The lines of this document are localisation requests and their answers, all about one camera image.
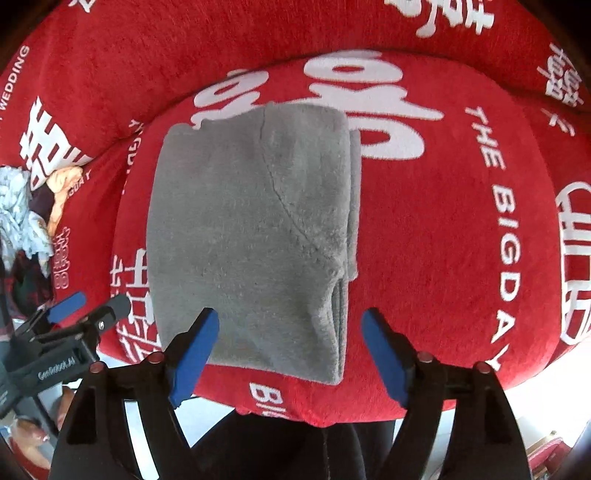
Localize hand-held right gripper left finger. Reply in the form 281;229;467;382
50;307;220;480

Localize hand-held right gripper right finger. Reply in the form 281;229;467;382
361;308;529;480

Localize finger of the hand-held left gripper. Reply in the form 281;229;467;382
58;294;131;346
11;291;86;339

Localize orange cloth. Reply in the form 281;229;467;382
46;167;86;236

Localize dark maroon cloth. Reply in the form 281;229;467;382
30;185;58;217

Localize dark plaid cloth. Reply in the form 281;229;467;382
11;249;54;319

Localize grey towel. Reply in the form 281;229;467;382
147;104;362;386

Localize red printed sofa backrest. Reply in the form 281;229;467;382
0;0;591;347

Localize reddish box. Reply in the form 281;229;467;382
526;431;575;480

